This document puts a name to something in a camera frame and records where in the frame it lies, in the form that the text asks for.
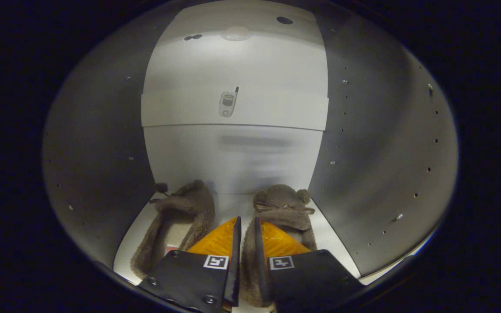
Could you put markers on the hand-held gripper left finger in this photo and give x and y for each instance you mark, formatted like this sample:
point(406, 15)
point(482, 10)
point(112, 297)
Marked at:
point(185, 280)

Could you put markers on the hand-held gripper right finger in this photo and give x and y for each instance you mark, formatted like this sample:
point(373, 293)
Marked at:
point(311, 280)

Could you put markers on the brown fuzzy slipper shoe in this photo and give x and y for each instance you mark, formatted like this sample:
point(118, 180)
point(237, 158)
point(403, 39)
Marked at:
point(189, 204)
point(283, 204)

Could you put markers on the white cabinet shelf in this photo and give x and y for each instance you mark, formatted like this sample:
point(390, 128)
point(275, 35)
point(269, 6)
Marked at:
point(276, 111)

